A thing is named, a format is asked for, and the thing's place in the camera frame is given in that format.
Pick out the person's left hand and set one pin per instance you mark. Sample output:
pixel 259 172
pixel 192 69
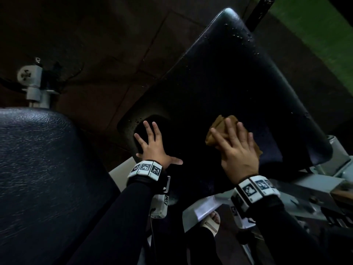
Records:
pixel 154 151

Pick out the left marker wristband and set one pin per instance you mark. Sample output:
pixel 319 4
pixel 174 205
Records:
pixel 146 168

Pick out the person's left forearm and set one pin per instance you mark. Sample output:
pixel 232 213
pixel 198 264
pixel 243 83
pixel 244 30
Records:
pixel 115 231

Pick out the black metal bar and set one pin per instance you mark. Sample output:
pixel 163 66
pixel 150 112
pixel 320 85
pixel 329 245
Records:
pixel 260 12

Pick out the person's right hand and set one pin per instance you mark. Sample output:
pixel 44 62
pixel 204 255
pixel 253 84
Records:
pixel 240 160

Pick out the dark textured seat pad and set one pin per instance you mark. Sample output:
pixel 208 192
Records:
pixel 41 176

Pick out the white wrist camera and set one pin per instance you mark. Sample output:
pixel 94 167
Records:
pixel 235 211
pixel 160 206

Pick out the right marker wristband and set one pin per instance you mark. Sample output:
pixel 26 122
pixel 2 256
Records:
pixel 256 187

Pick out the white machine frame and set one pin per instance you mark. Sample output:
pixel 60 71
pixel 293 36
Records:
pixel 317 184

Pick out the marker wristband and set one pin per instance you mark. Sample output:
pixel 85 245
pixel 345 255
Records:
pixel 256 187
pixel 146 168

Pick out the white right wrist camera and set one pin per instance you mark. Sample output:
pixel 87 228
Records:
pixel 235 211

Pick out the green turf mat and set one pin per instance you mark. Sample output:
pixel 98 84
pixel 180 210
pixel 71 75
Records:
pixel 317 30

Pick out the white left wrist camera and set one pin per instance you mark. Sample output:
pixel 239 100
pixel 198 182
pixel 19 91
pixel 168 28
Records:
pixel 160 206

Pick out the person's right forearm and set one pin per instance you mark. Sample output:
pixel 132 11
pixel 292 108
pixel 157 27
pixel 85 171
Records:
pixel 281 237

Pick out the black inclined bench pad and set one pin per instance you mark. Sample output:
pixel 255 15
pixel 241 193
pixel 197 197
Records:
pixel 220 80

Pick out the brown cleaning cloth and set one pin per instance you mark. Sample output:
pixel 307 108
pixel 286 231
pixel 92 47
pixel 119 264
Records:
pixel 216 122

